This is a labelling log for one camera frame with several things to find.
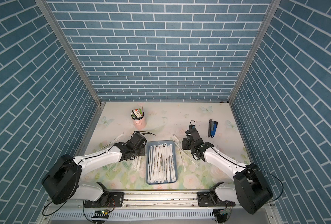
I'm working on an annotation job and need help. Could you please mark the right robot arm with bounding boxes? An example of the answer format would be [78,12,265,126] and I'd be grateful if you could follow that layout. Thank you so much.
[182,128,273,214]

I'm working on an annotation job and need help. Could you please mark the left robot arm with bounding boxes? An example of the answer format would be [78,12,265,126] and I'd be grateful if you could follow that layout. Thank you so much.
[41,131,147,206]

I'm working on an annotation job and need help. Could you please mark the right pile wrapped straws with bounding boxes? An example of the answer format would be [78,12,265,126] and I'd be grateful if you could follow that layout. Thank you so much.
[173,134,199,172]

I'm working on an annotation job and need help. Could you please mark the pile wrapped straws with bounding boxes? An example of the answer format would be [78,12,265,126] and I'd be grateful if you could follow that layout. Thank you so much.
[131,156,142,171]
[173,134,199,172]

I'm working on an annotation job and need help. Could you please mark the left pile wrapped straws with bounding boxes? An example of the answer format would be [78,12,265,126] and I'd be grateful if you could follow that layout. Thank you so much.
[131,156,142,171]

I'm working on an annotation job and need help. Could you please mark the blue plastic storage tray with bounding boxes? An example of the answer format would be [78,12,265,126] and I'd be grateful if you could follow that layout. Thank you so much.
[146,140,178,185]

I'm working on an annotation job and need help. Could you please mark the pink pen cup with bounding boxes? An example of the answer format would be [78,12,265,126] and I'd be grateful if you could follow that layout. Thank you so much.
[132,116,147,130]

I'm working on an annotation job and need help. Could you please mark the black and blue stapler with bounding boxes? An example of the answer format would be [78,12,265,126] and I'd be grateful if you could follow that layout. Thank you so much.
[208,119,218,138]

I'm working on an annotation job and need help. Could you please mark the green circuit board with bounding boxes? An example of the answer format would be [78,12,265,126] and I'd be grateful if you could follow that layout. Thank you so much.
[91,210,110,220]

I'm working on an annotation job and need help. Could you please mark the aluminium front rail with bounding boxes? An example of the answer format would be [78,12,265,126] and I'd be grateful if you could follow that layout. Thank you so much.
[42,190,275,210]

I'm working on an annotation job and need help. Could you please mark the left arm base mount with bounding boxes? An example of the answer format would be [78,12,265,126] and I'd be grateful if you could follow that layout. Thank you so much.
[83,192,124,209]

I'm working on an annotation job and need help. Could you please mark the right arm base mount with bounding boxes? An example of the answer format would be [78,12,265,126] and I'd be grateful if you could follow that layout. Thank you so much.
[197,191,235,207]

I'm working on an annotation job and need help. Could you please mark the white slotted cable duct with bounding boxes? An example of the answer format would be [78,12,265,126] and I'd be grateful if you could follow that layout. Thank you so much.
[51,209,214,221]

